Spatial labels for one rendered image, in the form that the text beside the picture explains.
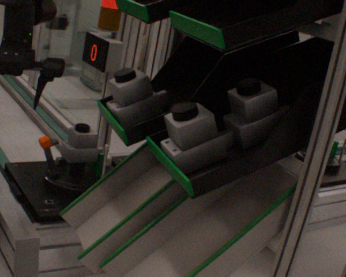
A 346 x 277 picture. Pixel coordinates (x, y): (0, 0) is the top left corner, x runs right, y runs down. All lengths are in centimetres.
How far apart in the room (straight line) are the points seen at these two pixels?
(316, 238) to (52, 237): 69
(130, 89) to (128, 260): 24
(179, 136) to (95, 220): 31
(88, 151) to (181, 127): 47
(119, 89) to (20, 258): 36
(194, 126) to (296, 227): 17
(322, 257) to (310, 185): 65
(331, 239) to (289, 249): 71
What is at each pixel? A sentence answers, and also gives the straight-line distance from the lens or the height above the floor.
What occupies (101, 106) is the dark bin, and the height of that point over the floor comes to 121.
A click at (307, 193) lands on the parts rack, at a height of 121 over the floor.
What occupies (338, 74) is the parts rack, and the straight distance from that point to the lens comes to 56.
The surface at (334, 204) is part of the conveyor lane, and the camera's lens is 136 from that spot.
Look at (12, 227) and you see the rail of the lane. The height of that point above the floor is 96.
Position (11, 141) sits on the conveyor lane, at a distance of 139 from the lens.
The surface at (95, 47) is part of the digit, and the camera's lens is 118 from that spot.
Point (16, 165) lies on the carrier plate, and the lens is 111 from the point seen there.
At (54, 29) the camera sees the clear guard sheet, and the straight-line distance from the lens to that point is 160.
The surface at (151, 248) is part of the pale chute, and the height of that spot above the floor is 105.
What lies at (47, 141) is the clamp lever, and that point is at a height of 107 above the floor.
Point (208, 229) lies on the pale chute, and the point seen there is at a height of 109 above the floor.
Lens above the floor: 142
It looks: 18 degrees down
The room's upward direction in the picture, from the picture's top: 11 degrees clockwise
